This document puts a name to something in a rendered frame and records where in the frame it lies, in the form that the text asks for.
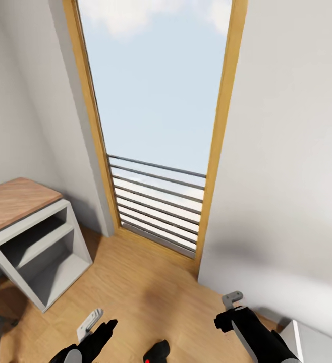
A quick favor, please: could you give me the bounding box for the digital camera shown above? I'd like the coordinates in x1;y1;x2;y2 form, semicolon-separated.
143;339;170;363

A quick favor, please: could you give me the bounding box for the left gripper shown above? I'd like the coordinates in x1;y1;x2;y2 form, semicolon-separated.
82;319;118;363

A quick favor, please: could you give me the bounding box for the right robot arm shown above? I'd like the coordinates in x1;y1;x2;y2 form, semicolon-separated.
214;291;302;363

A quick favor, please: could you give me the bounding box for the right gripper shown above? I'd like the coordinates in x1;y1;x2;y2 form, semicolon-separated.
214;307;237;333

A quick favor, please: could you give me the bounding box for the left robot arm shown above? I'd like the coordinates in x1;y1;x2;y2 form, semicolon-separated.
49;308;118;363

